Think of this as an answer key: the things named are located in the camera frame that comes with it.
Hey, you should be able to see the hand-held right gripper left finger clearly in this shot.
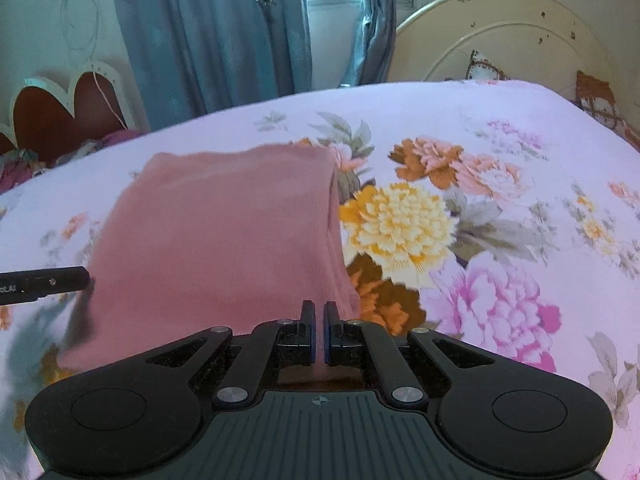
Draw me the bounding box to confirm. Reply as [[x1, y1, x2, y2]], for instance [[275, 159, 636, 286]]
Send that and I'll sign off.
[[145, 300, 317, 408]]

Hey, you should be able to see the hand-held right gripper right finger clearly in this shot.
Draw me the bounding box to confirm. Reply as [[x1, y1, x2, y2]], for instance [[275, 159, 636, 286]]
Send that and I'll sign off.
[[322, 301, 497, 407]]

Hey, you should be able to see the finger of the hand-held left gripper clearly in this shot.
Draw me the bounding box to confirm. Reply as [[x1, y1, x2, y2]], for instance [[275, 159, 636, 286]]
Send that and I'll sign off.
[[0, 266, 93, 306]]

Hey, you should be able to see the pink knit garment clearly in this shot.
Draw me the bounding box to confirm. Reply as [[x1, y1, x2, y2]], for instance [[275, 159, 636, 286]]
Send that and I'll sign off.
[[57, 142, 363, 391]]

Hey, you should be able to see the pile of purple clothes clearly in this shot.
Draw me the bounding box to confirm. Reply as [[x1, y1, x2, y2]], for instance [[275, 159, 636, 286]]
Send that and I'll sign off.
[[0, 129, 143, 193]]

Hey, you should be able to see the heart-shaped red headboard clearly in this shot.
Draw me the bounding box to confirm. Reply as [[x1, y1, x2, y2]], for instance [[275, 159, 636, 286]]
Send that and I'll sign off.
[[0, 60, 138, 161]]

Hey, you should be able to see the floral bed sheet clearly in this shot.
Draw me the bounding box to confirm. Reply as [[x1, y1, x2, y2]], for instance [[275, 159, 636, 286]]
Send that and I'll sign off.
[[0, 79, 640, 480]]

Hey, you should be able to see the wide blue curtain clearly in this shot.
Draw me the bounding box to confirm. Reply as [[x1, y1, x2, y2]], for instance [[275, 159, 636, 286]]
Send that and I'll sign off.
[[107, 0, 313, 131]]

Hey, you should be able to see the tied blue curtain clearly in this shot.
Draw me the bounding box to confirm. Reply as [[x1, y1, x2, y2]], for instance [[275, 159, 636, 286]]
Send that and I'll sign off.
[[345, 0, 398, 86]]

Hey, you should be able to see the small patterned pillow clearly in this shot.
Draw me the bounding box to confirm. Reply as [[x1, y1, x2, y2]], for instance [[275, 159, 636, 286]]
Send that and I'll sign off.
[[465, 50, 512, 82]]

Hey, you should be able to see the large patterned pillow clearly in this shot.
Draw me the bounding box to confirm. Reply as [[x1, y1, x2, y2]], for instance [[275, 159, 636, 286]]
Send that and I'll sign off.
[[572, 70, 640, 151]]

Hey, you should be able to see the cream round headboard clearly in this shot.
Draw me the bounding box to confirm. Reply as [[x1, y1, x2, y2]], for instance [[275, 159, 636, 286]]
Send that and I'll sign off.
[[390, 0, 640, 111]]

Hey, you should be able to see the white cable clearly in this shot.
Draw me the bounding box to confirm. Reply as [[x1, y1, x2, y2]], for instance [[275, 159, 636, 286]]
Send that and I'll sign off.
[[60, 0, 126, 131]]

